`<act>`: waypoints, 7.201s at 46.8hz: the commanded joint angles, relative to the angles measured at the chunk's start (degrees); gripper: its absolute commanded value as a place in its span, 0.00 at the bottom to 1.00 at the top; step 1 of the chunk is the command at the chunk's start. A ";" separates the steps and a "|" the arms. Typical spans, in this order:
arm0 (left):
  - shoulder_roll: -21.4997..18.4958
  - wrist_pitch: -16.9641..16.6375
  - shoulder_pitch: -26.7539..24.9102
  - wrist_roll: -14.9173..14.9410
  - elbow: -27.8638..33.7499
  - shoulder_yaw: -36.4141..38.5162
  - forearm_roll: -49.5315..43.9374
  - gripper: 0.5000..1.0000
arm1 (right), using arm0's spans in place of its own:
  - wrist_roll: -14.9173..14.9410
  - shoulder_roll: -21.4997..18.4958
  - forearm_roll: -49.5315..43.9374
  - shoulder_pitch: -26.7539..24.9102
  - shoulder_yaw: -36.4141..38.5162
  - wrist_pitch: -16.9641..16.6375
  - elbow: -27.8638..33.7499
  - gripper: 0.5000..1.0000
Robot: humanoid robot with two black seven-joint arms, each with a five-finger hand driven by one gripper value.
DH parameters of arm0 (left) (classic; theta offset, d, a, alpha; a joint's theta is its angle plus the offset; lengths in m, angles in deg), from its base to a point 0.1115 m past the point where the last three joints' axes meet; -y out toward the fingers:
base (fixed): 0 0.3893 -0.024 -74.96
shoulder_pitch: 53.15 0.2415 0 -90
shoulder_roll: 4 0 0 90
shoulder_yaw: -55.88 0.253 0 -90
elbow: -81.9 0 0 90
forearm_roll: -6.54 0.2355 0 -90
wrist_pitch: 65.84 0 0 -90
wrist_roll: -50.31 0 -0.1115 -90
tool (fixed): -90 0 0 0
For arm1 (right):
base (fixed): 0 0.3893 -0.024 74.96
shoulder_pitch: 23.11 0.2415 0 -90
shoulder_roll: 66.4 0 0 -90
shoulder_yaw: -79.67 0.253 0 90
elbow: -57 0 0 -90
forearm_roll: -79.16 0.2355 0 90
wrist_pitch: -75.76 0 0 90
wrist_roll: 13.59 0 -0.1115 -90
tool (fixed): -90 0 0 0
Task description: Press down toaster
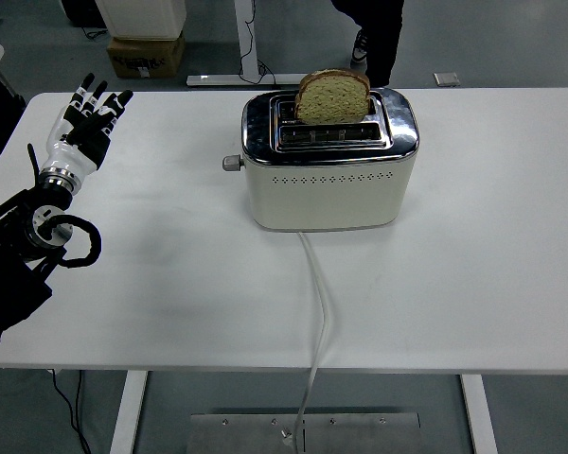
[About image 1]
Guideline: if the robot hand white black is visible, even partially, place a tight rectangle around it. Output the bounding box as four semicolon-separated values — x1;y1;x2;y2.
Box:
41;72;134;180

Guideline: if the cream toaster with chrome top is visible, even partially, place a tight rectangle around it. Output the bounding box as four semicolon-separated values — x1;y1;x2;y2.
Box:
221;87;421;233

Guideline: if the black chair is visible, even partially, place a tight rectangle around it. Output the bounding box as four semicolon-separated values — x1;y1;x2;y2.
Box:
0;75;27;183

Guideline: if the brown cardboard box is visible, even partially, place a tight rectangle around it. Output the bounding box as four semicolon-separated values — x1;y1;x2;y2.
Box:
106;32;186;79

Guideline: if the black case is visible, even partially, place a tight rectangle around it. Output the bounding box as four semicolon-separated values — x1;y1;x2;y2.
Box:
60;0;106;28

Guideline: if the large white container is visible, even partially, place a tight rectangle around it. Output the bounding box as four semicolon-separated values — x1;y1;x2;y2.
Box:
94;0;188;42

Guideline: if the white desk leg with foot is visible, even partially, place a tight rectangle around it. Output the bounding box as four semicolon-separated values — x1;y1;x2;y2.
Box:
186;0;309;88

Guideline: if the white table leg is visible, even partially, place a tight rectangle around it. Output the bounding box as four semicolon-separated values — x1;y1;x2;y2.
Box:
108;370;149;454
458;373;499;454

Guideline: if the brown bread slice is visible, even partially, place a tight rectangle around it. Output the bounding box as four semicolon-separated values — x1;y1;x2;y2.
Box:
293;68;372;127

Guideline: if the person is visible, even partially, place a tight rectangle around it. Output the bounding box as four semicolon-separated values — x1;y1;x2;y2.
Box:
330;0;406;89

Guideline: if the black cable on desk leg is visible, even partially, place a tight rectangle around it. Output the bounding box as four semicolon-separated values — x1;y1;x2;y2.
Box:
239;0;278;89

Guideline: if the thin black cable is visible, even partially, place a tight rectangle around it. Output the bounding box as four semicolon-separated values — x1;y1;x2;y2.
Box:
50;370;92;454
75;370;84;431

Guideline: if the white toaster power cord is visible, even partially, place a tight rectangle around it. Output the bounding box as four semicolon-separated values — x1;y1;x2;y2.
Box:
279;230;335;448

